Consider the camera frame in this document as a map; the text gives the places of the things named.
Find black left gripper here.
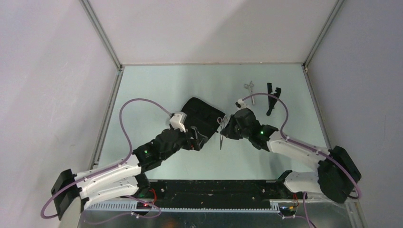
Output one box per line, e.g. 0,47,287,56
161,124,208,161

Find silver straight scissors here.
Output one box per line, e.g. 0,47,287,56
217,115,228,151

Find black zip tool case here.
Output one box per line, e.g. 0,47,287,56
181,97,225,137

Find silver thinning scissors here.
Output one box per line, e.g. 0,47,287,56
244,81,255,105

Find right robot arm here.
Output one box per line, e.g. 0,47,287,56
220,108,362,203

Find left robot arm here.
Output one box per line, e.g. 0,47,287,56
50,112,225,219

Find black tapered comb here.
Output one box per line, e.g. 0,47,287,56
266,87,282,116

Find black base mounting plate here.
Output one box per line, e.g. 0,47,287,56
133,180,303,209

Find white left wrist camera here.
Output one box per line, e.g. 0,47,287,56
169,112,187,133

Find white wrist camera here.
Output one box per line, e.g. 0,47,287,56
169,112,187,133
235,99,249,110

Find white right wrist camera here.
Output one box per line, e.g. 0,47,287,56
235,99,249,110

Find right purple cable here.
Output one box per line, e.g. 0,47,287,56
244,93,363,200

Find purple cable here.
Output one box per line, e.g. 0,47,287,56
244,93,363,200
40,98,173,220

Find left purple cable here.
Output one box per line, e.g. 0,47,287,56
40,98,173,220

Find aluminium right table rail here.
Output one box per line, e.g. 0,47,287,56
301,64,332,147

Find aluminium table rail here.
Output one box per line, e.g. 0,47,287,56
301,64,332,147
88,65,125,169

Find aluminium left table rail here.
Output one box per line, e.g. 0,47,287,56
88,65,125,169

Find grey slotted cable duct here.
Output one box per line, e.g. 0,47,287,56
86,201,280,213

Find aluminium corner frame post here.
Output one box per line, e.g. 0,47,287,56
303,0,345,68

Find aluminium left corner post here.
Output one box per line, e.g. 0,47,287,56
79,0,122,71

